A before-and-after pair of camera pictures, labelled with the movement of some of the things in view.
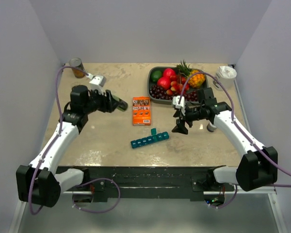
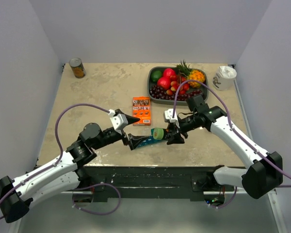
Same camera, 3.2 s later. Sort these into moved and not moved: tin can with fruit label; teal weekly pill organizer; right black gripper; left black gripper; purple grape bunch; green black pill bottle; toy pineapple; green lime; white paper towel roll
Moved: left black gripper; right black gripper; green black pill bottle
Not moved: teal weekly pill organizer; tin can with fruit label; white paper towel roll; toy pineapple; purple grape bunch; green lime
